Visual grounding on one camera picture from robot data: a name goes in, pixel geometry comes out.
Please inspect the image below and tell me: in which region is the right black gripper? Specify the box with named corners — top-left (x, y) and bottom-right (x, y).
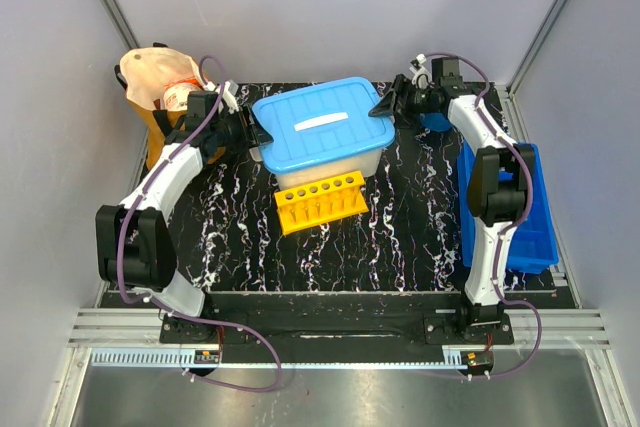
top-left (368, 75), bottom-right (436, 132)

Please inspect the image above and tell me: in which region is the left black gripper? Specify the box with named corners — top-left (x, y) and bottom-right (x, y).
top-left (212, 104), bottom-right (274, 155)

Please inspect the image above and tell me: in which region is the light blue plastic lid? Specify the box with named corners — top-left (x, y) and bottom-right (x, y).
top-left (252, 77), bottom-right (395, 174)

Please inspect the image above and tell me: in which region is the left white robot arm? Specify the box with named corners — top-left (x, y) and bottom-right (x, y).
top-left (95, 81), bottom-right (273, 343)

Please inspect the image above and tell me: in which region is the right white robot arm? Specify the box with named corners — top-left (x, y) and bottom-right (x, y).
top-left (369, 52), bottom-right (536, 343)

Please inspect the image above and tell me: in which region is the white plastic tub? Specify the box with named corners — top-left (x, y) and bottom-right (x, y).
top-left (249, 139), bottom-right (392, 190)

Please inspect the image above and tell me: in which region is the yellow test tube rack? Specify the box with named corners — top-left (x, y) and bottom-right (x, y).
top-left (274, 171), bottom-right (368, 235)

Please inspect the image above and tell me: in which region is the white orange bottle in bag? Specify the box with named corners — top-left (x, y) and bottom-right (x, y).
top-left (162, 77), bottom-right (203, 111)

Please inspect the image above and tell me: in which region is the brown canvas tote bag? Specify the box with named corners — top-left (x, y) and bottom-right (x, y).
top-left (114, 43), bottom-right (219, 170)

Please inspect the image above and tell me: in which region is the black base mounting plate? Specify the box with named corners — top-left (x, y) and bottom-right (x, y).
top-left (107, 292), bottom-right (543, 368)

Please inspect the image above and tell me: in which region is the dark blue divided tray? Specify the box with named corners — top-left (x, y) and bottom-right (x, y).
top-left (457, 141), bottom-right (559, 274)

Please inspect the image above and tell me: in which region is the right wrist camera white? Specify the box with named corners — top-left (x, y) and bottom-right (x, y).
top-left (410, 54), bottom-right (432, 89)

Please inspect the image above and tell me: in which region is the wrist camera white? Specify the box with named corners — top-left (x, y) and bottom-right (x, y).
top-left (214, 80), bottom-right (240, 114)
top-left (410, 54), bottom-right (432, 89)

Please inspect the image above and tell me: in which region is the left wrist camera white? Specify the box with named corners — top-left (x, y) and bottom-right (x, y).
top-left (214, 80), bottom-right (240, 114)

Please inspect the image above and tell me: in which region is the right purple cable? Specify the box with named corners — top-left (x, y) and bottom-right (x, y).
top-left (417, 51), bottom-right (544, 383)

